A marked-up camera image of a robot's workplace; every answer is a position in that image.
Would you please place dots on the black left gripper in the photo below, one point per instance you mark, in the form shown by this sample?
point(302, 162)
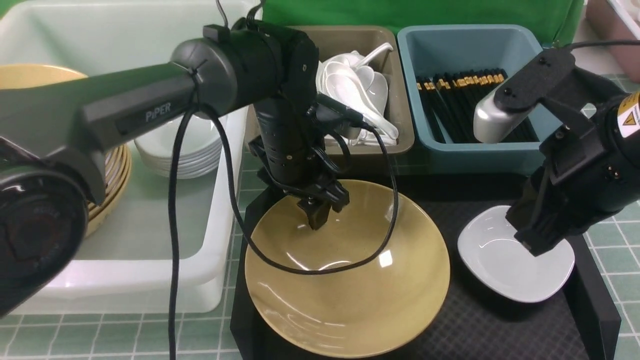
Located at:
point(291, 145)

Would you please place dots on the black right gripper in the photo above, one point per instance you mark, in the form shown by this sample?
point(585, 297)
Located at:
point(543, 215)

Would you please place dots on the white square sauce dish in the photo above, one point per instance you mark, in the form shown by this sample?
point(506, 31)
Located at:
point(488, 248)

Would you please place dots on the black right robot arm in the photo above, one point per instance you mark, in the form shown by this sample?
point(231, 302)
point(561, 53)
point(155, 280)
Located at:
point(583, 179)

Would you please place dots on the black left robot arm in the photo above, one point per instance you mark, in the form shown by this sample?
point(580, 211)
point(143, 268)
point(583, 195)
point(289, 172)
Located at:
point(54, 137)

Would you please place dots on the black plastic serving tray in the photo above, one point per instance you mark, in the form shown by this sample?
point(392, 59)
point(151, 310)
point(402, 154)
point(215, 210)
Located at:
point(579, 322)

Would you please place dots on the stack of white dishes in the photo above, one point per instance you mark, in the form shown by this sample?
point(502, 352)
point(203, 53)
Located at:
point(199, 155)

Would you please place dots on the pile of white spoons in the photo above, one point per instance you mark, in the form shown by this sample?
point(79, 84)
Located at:
point(349, 79)

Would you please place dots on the bundle of black chopsticks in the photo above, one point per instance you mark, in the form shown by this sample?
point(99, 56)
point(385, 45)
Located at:
point(449, 100)

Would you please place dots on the olive plastic spoon bin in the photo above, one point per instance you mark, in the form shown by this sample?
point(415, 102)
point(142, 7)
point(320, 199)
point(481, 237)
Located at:
point(332, 40)

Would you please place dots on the green cloth backdrop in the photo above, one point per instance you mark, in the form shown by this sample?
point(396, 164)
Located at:
point(551, 21)

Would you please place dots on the pink plastic bin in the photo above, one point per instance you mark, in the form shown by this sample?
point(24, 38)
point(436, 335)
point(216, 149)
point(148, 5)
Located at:
point(618, 20)

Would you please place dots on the blue plastic chopstick bin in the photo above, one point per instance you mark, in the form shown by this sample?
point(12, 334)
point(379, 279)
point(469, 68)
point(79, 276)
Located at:
point(430, 50)

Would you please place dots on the stack of yellow bowls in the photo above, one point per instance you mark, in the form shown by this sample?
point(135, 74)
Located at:
point(118, 161)

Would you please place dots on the large white plastic tub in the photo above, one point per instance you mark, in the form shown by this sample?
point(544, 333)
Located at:
point(125, 266)

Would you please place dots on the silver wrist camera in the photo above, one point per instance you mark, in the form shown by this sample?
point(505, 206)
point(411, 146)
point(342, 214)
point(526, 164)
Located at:
point(501, 111)

